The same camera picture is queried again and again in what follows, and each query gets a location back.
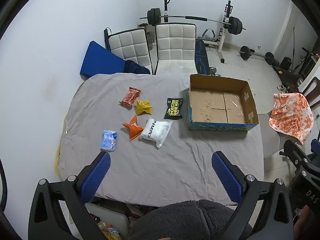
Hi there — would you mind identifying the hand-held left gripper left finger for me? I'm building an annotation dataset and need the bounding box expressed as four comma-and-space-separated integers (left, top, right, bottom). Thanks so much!
28, 151, 112, 240

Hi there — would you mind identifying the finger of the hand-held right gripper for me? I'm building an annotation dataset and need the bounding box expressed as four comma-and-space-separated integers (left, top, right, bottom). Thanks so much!
279, 139, 313, 167
311, 138, 320, 161

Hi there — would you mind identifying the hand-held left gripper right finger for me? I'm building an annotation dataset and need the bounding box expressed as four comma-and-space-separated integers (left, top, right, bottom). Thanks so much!
211, 151, 294, 240

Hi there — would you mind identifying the light blue tissue packet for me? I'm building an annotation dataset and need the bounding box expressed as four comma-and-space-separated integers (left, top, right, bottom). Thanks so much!
100, 129, 118, 152

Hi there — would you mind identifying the orange snack packet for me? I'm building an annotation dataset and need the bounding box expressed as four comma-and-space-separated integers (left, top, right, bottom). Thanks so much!
122, 115, 144, 140

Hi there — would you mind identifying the cardboard box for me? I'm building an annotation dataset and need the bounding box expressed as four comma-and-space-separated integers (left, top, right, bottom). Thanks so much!
187, 74, 259, 132

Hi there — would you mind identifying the white soft packet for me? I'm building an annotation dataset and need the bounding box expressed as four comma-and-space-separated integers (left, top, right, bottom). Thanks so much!
139, 119, 173, 148

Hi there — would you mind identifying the yellow packet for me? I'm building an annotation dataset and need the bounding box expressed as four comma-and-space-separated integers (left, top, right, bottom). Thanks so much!
136, 99, 153, 116

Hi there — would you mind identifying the red snack packet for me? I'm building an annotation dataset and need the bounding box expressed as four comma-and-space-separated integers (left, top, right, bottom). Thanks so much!
119, 87, 142, 108

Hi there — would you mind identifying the black wipes packet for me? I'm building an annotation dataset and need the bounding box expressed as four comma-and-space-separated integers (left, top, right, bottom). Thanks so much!
164, 97, 184, 120

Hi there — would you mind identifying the person's right hand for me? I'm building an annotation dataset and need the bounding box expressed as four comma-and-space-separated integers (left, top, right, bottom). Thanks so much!
294, 205, 317, 240

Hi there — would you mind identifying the grey chair seat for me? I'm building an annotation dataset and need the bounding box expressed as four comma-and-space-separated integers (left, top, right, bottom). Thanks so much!
259, 114, 280, 158

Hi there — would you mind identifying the orange patterned towel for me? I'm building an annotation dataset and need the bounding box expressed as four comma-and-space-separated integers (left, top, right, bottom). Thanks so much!
269, 92, 314, 145

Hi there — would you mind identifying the white storage bin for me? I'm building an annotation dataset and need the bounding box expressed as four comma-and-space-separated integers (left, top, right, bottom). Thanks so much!
84, 200, 130, 240

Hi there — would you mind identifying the dark wooden chair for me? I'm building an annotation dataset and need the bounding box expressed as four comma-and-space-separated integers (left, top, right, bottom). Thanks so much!
299, 76, 320, 110

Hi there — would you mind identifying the grey table cloth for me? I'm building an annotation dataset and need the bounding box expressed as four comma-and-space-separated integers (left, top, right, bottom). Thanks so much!
54, 73, 265, 205

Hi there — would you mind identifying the person's grey fleece clothing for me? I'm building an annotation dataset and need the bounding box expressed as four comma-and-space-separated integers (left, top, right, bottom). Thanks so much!
127, 199, 237, 240

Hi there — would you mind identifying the dark exercise equipment pile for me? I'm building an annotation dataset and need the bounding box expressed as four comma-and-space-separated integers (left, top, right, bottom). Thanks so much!
272, 47, 320, 87

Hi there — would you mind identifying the small barbell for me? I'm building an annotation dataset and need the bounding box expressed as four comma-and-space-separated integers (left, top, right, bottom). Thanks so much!
237, 45, 275, 64

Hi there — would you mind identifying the blue foam cushion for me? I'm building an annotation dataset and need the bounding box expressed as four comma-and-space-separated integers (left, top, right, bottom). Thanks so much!
79, 41, 125, 80

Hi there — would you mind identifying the dark blue quilted garment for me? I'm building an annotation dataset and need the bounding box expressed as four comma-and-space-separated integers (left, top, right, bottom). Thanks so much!
124, 60, 150, 75

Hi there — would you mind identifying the black and blue weight bench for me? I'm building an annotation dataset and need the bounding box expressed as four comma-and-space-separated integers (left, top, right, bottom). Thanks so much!
194, 39, 209, 75

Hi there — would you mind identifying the white padded chair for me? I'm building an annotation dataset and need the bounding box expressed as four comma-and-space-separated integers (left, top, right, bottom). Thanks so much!
109, 29, 153, 74
153, 23, 198, 75

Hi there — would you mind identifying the white bench press rack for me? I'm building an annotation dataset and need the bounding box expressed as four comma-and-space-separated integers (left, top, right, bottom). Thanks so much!
161, 0, 233, 64

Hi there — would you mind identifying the barbell with black plates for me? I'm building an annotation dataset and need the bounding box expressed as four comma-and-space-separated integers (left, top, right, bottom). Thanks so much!
139, 8, 247, 35

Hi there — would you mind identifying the black cable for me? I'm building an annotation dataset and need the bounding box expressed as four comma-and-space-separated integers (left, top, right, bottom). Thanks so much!
0, 157, 8, 212

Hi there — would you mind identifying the grey cable row handle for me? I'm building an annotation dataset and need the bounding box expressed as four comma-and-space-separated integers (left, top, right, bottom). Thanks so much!
202, 28, 216, 42

